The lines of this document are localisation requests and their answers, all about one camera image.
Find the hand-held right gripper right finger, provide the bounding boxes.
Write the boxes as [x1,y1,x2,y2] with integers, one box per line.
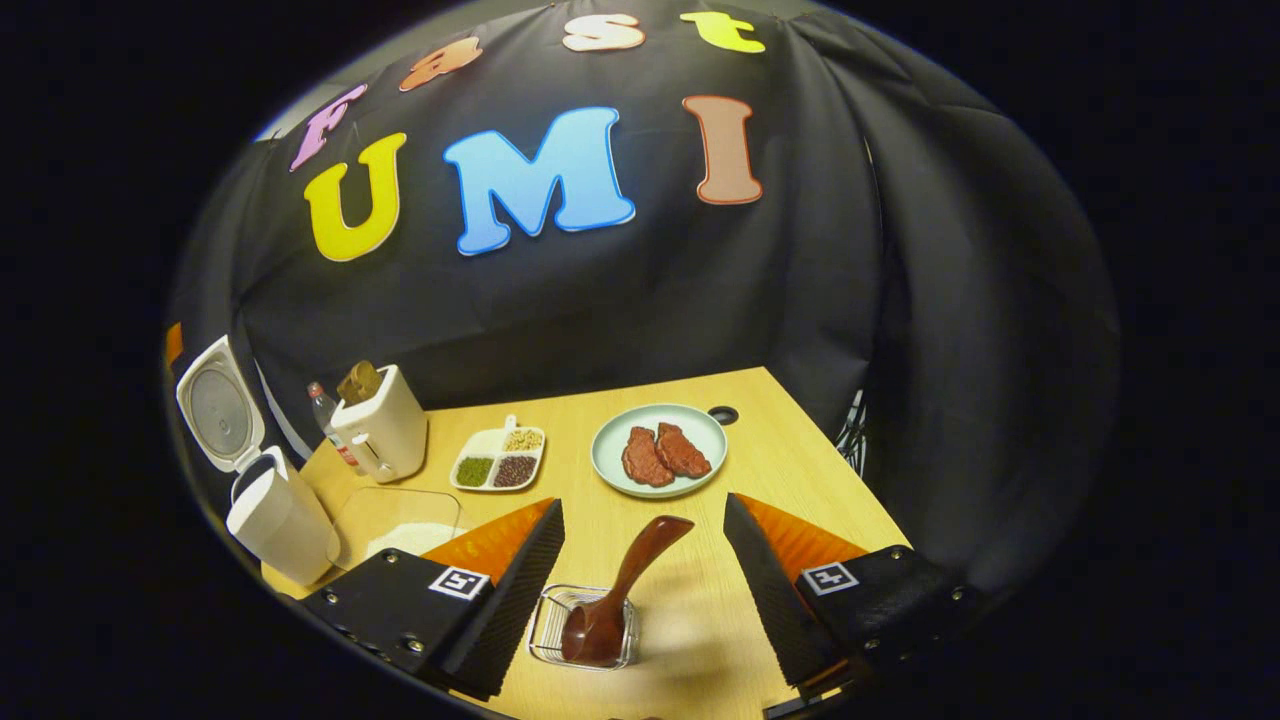
[722,492,988,701]

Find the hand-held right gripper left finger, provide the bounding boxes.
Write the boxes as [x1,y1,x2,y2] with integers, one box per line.
[300,498,567,701]

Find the clear chopstick holder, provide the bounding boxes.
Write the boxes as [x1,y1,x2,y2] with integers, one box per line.
[528,585,641,671]

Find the brown wooden spoon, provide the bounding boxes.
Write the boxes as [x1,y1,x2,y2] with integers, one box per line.
[560,515,696,668]

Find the clear plastic rice container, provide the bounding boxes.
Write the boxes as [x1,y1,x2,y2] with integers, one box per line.
[330,487,471,571]

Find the white rice cooker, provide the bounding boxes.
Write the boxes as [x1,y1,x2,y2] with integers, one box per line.
[176,335,341,588]

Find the white divided bean dish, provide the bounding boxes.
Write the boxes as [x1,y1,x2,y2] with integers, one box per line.
[450,415,547,493]

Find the clear plastic bottle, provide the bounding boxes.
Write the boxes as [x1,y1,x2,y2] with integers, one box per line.
[307,382,363,471]

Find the red meat piece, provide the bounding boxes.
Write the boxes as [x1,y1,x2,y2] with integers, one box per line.
[622,427,676,488]
[655,422,713,479]

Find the pale green plate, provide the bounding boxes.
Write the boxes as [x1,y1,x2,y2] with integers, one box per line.
[590,403,729,499]

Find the white toaster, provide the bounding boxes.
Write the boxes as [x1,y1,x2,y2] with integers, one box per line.
[330,364,429,484]

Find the black backdrop cloth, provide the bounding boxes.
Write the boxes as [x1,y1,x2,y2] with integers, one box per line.
[165,0,1121,601]

